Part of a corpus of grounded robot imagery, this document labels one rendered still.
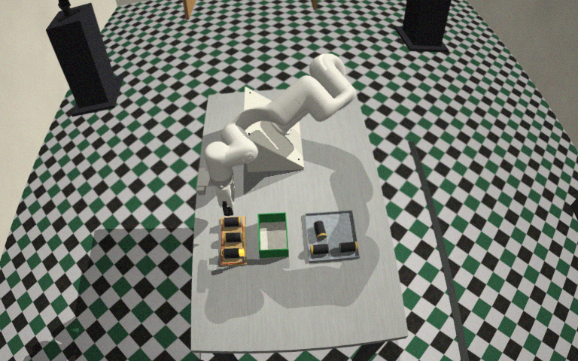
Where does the green open box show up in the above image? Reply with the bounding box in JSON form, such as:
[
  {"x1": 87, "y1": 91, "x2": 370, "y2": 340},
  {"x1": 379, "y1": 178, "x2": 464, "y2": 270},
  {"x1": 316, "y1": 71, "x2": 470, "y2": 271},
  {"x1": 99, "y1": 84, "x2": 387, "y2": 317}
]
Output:
[{"x1": 257, "y1": 212, "x2": 289, "y2": 259}]

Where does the tan flat circuit board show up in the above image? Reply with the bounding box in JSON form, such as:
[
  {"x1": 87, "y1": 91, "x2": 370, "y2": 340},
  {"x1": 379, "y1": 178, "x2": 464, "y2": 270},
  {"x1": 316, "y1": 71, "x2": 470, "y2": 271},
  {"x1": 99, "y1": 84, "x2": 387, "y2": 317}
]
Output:
[{"x1": 221, "y1": 216, "x2": 247, "y2": 265}]

